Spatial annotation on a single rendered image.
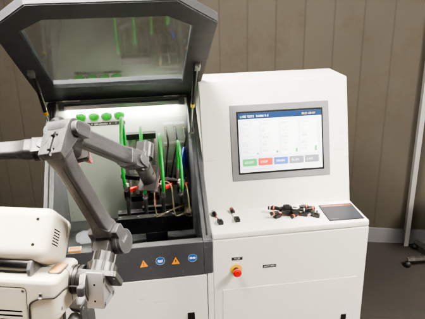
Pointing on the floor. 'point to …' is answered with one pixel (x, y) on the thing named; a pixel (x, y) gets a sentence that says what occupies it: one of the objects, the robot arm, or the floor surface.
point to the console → (243, 310)
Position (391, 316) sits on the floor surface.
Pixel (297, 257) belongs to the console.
